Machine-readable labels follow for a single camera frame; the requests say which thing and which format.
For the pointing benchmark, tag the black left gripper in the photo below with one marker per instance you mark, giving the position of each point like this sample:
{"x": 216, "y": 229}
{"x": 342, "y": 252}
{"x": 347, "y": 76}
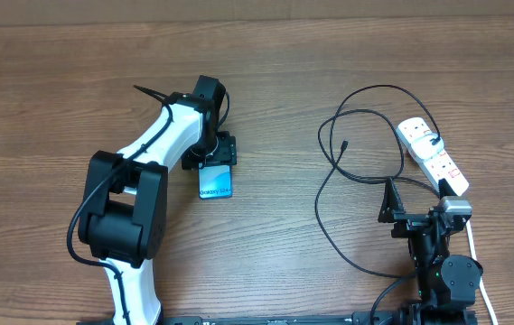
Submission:
{"x": 227, "y": 155}

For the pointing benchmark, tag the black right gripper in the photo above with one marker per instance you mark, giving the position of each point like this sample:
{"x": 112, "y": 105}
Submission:
{"x": 391, "y": 211}

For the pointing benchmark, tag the blue Galaxy smartphone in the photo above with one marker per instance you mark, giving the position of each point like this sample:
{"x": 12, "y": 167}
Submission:
{"x": 215, "y": 182}

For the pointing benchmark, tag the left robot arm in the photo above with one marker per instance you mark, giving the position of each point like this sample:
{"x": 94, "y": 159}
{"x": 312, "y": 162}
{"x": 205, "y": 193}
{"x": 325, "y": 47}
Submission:
{"x": 120, "y": 223}

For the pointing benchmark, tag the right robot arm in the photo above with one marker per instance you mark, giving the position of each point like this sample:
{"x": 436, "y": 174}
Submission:
{"x": 446, "y": 283}

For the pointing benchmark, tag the white USB charger plug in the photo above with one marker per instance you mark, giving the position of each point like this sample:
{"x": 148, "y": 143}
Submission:
{"x": 425, "y": 147}

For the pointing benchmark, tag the white power strip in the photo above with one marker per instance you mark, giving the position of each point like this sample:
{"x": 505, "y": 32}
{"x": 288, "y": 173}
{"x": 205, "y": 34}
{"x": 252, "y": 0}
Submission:
{"x": 439, "y": 167}

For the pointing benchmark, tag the brown cardboard backboard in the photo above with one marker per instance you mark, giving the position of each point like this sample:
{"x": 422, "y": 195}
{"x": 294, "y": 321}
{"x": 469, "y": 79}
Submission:
{"x": 68, "y": 12}

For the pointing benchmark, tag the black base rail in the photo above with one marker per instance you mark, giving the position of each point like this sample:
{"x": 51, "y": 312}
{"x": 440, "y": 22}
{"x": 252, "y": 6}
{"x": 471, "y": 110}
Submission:
{"x": 356, "y": 318}

